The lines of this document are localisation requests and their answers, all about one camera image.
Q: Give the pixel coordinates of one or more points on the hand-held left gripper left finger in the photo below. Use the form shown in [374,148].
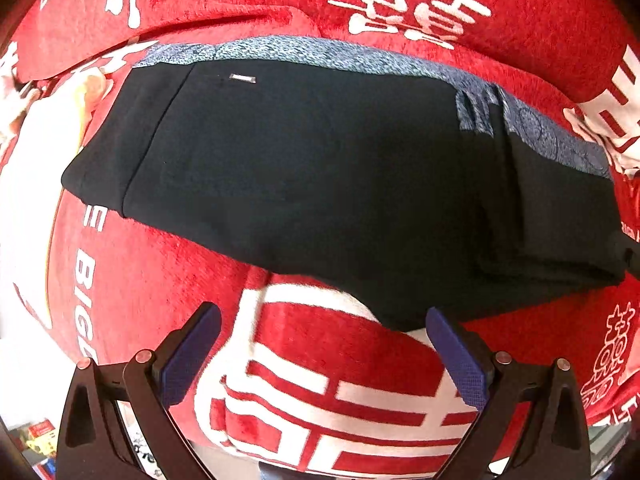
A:
[192,357]

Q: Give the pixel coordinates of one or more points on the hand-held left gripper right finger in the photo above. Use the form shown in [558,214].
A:
[457,365]

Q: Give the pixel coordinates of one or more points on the black pants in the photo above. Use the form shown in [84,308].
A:
[310,195]

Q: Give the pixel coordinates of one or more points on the red printed blanket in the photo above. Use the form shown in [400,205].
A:
[150,290]

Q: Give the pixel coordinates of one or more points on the colourful small boxes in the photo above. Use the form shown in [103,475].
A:
[40,442]

